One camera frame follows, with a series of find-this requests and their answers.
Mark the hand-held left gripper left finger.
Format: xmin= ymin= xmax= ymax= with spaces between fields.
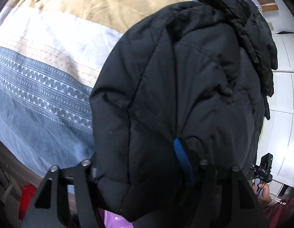
xmin=20 ymin=160 xmax=100 ymax=228

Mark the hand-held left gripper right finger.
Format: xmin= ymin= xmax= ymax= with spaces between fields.
xmin=173 ymin=137 xmax=269 ymax=228

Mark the black puffer coat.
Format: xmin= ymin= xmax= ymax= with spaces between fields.
xmin=89 ymin=0 xmax=278 ymax=223

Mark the person's right hand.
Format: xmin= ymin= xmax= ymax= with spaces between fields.
xmin=251 ymin=182 xmax=271 ymax=207

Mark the purple plastic object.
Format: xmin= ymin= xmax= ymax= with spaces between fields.
xmin=98 ymin=208 xmax=133 ymax=228

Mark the red bag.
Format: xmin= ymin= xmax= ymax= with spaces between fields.
xmin=18 ymin=184 xmax=47 ymax=222

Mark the white wardrobe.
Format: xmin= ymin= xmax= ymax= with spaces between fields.
xmin=256 ymin=3 xmax=294 ymax=195

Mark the striped bed blanket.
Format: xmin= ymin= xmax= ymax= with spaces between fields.
xmin=0 ymin=0 xmax=196 ymax=179

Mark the white frame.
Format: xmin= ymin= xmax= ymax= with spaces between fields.
xmin=0 ymin=165 xmax=18 ymax=206

